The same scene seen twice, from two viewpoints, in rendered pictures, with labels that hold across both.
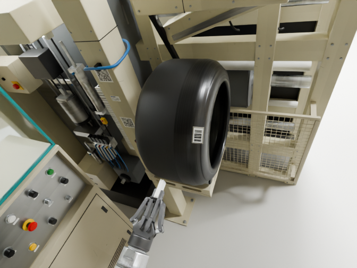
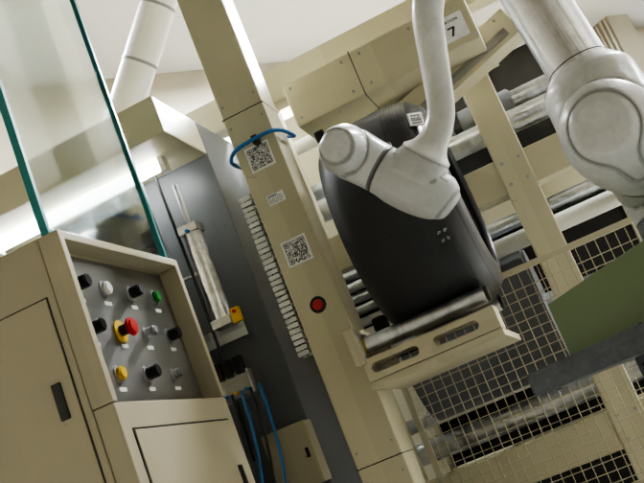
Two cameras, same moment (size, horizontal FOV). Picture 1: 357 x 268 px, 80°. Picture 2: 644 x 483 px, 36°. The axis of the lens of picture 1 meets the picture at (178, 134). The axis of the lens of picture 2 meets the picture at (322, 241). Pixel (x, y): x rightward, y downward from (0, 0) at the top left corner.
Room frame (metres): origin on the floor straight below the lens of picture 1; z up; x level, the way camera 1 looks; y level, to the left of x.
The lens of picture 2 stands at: (-1.58, 1.04, 0.58)
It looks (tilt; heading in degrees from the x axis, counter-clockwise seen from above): 14 degrees up; 340
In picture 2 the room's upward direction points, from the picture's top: 22 degrees counter-clockwise
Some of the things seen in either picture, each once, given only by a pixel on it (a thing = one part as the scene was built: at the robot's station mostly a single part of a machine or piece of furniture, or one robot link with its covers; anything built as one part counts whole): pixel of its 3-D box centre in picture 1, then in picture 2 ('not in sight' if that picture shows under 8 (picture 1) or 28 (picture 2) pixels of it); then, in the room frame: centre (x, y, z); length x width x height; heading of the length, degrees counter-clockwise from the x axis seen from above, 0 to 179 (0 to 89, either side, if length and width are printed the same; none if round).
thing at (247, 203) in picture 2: (120, 120); (277, 274); (0.95, 0.29, 1.19); 0.05 x 0.04 x 0.48; 147
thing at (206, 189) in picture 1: (183, 179); (433, 344); (0.69, 0.05, 0.83); 0.36 x 0.09 x 0.06; 57
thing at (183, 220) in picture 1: (178, 207); not in sight; (0.93, 0.20, 0.01); 0.27 x 0.27 x 0.02; 57
